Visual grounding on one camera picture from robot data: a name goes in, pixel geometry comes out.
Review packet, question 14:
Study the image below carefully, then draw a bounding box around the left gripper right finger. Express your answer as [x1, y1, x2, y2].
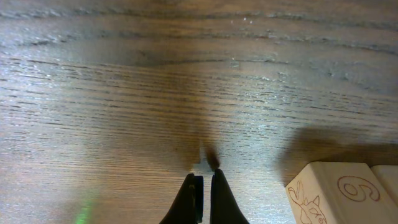
[210, 169, 249, 224]

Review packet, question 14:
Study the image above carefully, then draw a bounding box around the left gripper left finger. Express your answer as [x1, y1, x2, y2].
[160, 174, 204, 224]

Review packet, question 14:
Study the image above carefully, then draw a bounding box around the red I block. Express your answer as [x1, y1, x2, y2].
[285, 162, 397, 224]

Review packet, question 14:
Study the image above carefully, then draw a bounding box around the yellow C block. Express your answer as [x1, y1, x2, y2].
[371, 165, 398, 205]

